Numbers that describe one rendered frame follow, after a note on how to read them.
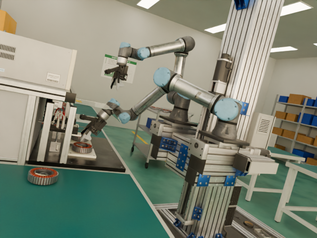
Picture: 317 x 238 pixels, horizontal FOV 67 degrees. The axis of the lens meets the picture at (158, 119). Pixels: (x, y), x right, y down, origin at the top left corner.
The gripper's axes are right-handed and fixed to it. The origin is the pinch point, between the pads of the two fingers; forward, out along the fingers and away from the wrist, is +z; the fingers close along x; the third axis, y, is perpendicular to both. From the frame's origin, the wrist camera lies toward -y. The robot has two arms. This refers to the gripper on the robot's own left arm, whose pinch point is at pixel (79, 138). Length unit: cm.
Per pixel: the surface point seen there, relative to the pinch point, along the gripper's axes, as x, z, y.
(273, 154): 77, -130, 235
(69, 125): -44.7, -9.1, -17.0
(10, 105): -45, -1, -41
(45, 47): -32, -29, -48
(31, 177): -64, 12, -17
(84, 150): -29.8, -1.3, 0.6
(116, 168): -44.2, -6.2, 16.1
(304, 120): 294, -356, 494
